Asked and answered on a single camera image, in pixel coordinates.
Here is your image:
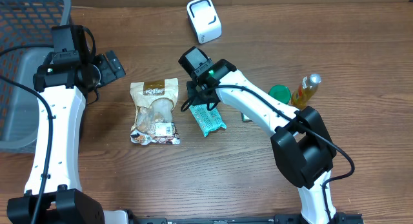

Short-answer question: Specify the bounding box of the teal snack bar wrapper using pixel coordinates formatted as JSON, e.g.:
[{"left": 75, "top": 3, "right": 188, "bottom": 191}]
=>
[{"left": 190, "top": 104, "right": 227, "bottom": 137}]

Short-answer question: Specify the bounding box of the brown Pantree snack pouch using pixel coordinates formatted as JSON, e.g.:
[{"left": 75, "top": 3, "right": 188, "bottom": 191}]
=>
[{"left": 130, "top": 78, "right": 180, "bottom": 145}]

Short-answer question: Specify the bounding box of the teal tissue pack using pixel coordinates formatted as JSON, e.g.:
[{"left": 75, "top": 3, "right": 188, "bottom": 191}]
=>
[{"left": 241, "top": 114, "right": 251, "bottom": 122}]

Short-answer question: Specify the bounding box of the green lidded cup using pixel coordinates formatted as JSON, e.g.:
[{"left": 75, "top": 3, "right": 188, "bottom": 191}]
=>
[{"left": 268, "top": 85, "right": 291, "bottom": 104}]

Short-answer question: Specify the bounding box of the yellow oil bottle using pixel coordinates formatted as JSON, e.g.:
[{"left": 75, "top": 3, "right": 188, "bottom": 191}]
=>
[{"left": 291, "top": 74, "right": 322, "bottom": 110}]

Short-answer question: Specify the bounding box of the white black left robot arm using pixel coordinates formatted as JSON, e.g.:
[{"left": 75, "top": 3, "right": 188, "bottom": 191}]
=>
[{"left": 7, "top": 52, "right": 133, "bottom": 223}]

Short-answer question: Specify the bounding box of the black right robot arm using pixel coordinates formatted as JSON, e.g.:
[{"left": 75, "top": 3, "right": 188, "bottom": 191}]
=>
[{"left": 178, "top": 57, "right": 337, "bottom": 223}]

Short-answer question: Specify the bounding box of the white barcode scanner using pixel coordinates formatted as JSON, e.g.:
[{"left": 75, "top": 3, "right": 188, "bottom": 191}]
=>
[{"left": 186, "top": 0, "right": 222, "bottom": 44}]

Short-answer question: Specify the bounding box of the grey plastic mesh basket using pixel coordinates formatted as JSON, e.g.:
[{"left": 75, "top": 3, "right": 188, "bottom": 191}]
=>
[{"left": 1, "top": 0, "right": 72, "bottom": 153}]

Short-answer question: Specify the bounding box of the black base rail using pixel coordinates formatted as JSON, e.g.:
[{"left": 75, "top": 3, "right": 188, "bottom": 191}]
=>
[{"left": 129, "top": 212, "right": 364, "bottom": 224}]

